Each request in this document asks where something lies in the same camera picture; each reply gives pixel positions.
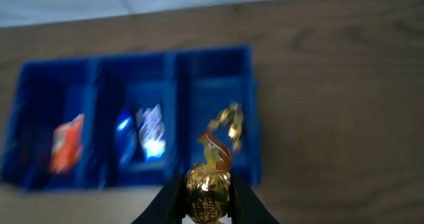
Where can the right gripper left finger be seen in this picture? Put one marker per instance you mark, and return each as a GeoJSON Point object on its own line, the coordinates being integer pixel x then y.
{"type": "Point", "coordinates": [165, 210]}

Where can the orange candy box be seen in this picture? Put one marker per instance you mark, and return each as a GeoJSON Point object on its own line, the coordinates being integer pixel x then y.
{"type": "Point", "coordinates": [68, 147]}

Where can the blue tray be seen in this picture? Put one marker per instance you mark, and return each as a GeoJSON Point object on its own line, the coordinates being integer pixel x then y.
{"type": "Point", "coordinates": [205, 85]}

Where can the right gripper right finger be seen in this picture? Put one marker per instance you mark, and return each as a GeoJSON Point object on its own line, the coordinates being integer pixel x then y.
{"type": "Point", "coordinates": [248, 214]}

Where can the blue candy pack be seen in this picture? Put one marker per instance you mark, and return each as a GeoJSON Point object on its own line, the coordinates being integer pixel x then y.
{"type": "Point", "coordinates": [152, 134]}

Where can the gold candy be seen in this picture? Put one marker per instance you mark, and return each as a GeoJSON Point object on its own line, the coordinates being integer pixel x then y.
{"type": "Point", "coordinates": [207, 191]}
{"type": "Point", "coordinates": [222, 116]}
{"type": "Point", "coordinates": [236, 131]}

